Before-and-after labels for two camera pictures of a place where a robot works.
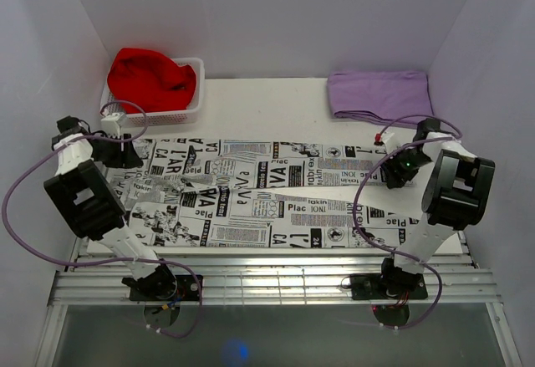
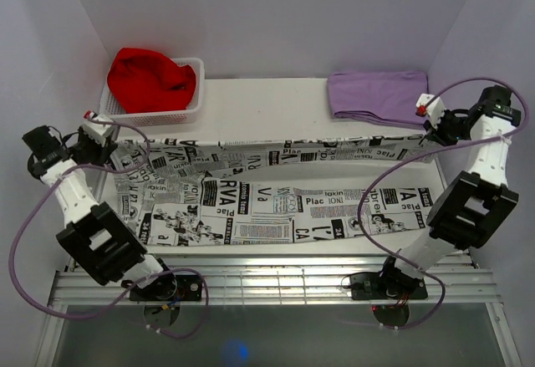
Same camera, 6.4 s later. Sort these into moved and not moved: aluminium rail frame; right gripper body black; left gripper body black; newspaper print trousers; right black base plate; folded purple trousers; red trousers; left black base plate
Moved: left gripper body black; right gripper body black; newspaper print trousers
Not moved: left black base plate; folded purple trousers; right black base plate; red trousers; aluminium rail frame
